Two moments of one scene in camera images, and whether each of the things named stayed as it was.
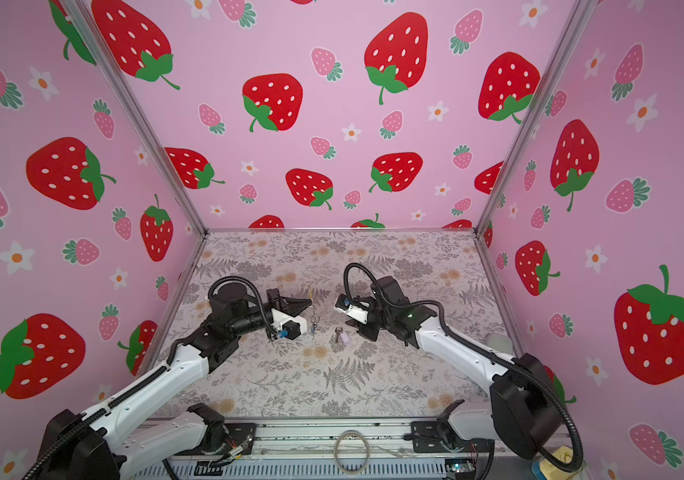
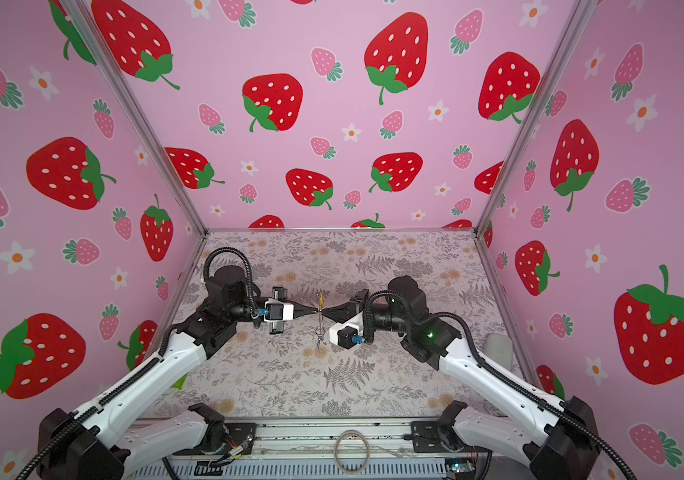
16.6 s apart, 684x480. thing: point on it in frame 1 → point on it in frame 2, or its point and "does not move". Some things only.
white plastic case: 499,343 does not move
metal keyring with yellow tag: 314,319 → 320,331
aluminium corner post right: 581,20 does not move
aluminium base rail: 337,448 does not move
